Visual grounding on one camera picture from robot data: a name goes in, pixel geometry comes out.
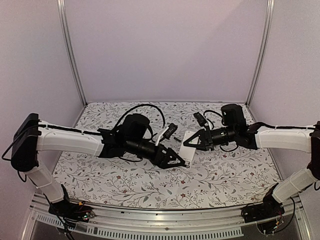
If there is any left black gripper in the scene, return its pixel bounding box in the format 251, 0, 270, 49
126, 138, 186, 170

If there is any white remote control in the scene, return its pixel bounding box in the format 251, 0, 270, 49
178, 130, 196, 170

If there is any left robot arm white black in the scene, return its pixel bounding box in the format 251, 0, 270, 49
1, 109, 186, 217

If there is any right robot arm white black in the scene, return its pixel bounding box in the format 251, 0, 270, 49
183, 103, 320, 218

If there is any floral patterned table mat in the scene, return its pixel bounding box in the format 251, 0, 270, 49
53, 102, 280, 209

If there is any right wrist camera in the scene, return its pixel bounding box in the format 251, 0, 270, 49
193, 112, 212, 130

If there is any front aluminium rail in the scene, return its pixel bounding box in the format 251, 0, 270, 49
19, 193, 311, 240

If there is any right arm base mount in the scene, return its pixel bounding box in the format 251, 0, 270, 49
241, 203, 285, 223

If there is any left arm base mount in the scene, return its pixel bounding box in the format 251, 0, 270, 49
48, 200, 95, 222

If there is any right aluminium frame post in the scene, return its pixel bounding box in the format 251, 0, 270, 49
245, 0, 275, 108

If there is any aluminium frame post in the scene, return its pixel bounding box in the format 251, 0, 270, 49
56, 0, 88, 107
245, 0, 275, 108

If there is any left aluminium frame post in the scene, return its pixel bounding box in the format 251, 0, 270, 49
56, 0, 88, 107

